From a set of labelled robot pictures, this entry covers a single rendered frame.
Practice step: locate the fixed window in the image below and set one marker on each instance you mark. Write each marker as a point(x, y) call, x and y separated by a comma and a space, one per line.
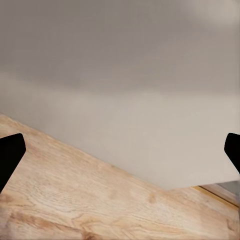
point(227, 192)

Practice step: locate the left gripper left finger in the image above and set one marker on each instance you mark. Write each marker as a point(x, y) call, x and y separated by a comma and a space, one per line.
point(12, 150)

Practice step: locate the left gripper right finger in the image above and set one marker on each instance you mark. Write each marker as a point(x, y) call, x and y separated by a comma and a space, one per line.
point(232, 149)

